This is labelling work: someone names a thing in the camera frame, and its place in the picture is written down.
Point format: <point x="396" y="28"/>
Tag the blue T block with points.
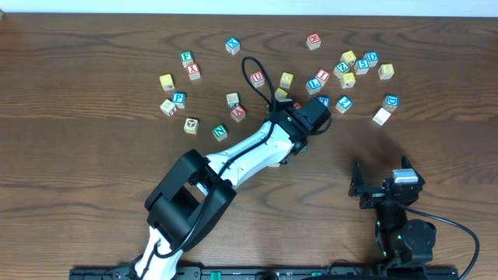
<point x="325" y="100"/>

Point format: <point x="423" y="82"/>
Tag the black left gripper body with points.
<point x="299" y="145"/>

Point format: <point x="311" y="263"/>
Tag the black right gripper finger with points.
<point x="357" y="185"/>
<point x="407" y="167"/>

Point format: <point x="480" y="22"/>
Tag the red u block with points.
<point x="297" y="105"/>
<point x="257" y="79"/>

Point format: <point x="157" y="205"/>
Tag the green F block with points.
<point x="187" y="58"/>

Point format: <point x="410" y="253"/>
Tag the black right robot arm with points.
<point x="405" y="243"/>

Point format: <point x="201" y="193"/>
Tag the yellow hammer block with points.
<point x="347" y="80"/>

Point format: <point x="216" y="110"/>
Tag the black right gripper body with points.
<point x="374" y="195"/>

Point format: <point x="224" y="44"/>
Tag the green Z block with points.
<point x="340" y="69"/>

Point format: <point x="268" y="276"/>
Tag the red block far top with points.
<point x="314" y="41"/>

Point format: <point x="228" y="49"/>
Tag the red Y block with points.
<point x="193" y="71"/>

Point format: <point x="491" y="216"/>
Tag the blue P block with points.
<point x="179" y="99"/>

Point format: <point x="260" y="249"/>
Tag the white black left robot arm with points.
<point x="197" y="190"/>

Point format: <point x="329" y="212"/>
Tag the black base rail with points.
<point x="198" y="273"/>

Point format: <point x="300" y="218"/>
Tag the blue D block upper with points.
<point x="372" y="58"/>

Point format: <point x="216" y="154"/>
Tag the blue 2 block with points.
<point x="343" y="104"/>

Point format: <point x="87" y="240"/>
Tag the plain green-edged block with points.
<point x="232" y="100"/>

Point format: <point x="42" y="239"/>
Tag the green N block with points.
<point x="220" y="132"/>

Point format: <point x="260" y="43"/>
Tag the blue L block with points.
<point x="313" y="86"/>

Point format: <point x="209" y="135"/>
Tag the red U block lower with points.
<point x="297" y="105"/>

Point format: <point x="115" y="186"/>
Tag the red A block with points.
<point x="238" y="113"/>

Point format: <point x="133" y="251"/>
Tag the red U block upper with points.
<point x="257" y="79"/>

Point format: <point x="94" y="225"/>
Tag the blue d block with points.
<point x="372" y="58"/>
<point x="391" y="103"/>

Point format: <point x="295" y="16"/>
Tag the yellow 8 block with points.
<point x="386" y="71"/>

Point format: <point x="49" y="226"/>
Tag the monkey picture wooden block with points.
<point x="191" y="126"/>

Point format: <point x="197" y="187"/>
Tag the red I block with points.
<point x="322" y="76"/>

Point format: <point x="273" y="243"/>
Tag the blue D block lower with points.
<point x="391" y="103"/>

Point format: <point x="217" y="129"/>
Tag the blue 5 block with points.
<point x="361" y="67"/>

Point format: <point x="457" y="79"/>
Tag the plain wooden block right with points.
<point x="381" y="116"/>

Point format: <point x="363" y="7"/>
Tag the blue X block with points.
<point x="233" y="45"/>

